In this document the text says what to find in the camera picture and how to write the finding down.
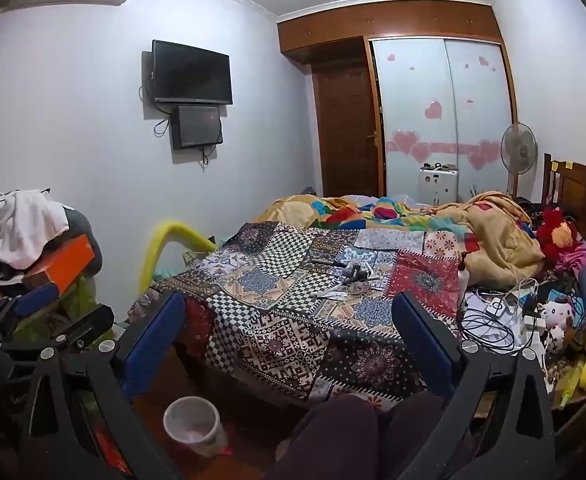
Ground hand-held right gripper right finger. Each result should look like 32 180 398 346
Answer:
390 291 558 480

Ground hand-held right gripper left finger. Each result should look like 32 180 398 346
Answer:
18 290 189 480

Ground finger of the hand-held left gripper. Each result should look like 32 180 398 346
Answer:
18 304 116 356
0 282 61 333

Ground white waste bin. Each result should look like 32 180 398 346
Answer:
163 396 229 458

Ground green leaf print storage box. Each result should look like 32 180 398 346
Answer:
18 275 96 341

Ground orange box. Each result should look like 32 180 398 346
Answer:
23 235 96 293

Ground white cloth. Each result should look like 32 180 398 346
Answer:
0 190 69 271

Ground white pump bottle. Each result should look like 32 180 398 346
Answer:
455 251 471 293

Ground dark grey cloth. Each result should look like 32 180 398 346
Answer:
66 207 104 276

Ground yellow foam tube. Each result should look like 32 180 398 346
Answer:
138 219 219 296

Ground person's purple trousers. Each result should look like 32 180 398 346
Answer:
268 390 474 480

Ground beige blanket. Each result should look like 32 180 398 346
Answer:
463 191 546 286

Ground white plush toy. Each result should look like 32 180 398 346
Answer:
538 295 581 356

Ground patchwork blanket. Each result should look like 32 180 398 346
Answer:
128 220 468 411

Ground colourful quilt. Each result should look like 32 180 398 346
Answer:
253 194 474 233

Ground white appliance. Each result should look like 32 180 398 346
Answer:
419 162 460 206

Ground pink cloth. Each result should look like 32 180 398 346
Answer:
555 242 586 276

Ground red plush toy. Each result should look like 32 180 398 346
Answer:
538 207 581 261

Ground standing fan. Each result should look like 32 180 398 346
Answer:
500 122 538 196

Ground brown wooden door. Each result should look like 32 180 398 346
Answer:
312 67 386 198

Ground wooden wardrobe with sliding doors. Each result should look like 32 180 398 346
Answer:
278 0 518 196

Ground tangle of cables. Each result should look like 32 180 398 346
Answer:
460 280 538 351

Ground small black wall monitor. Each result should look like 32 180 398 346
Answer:
170 105 224 151

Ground black wall television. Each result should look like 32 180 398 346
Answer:
152 39 234 107

